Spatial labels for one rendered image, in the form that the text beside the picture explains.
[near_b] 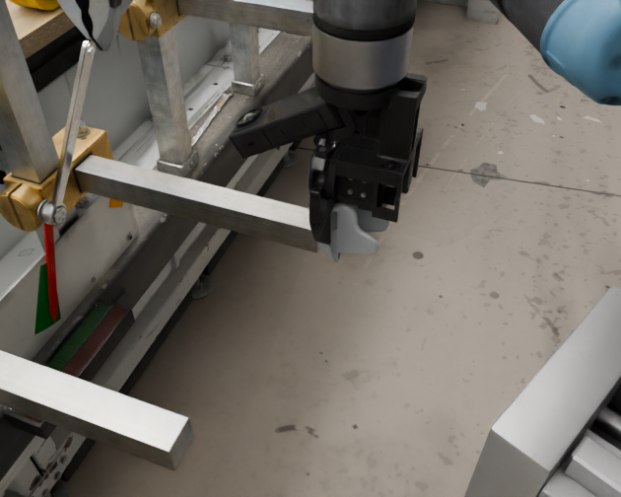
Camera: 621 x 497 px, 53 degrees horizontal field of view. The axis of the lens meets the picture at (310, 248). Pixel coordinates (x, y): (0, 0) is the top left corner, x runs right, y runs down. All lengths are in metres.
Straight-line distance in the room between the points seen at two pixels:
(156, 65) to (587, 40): 0.62
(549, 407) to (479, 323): 1.36
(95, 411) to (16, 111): 0.30
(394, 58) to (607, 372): 0.26
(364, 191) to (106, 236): 0.38
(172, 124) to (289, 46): 0.45
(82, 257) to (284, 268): 1.06
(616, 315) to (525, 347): 1.29
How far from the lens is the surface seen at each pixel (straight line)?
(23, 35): 0.94
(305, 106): 0.53
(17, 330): 0.73
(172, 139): 0.92
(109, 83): 1.15
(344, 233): 0.59
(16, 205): 0.70
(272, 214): 0.63
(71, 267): 0.77
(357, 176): 0.52
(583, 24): 0.35
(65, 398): 0.53
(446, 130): 2.37
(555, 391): 0.35
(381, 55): 0.47
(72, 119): 0.64
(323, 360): 1.57
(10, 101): 0.66
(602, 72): 0.36
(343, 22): 0.46
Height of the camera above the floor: 1.27
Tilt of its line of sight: 44 degrees down
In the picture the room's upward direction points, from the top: straight up
